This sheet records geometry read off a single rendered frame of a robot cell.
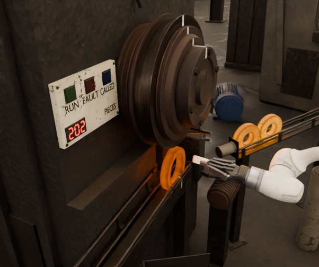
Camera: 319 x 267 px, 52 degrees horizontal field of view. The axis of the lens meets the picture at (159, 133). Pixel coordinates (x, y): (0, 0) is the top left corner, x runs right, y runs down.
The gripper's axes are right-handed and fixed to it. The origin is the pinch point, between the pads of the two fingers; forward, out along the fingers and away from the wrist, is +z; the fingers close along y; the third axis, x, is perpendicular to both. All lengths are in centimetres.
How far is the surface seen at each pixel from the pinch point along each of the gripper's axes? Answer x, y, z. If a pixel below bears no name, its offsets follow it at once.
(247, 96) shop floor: -78, 279, 36
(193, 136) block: 4.8, 9.5, 7.8
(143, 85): 42, -33, 11
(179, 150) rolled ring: 7.4, -8.4, 6.8
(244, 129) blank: 3.0, 33.3, -9.8
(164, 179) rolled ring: 0.0, -20.2, 7.5
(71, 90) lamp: 45, -53, 21
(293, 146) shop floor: -72, 172, -33
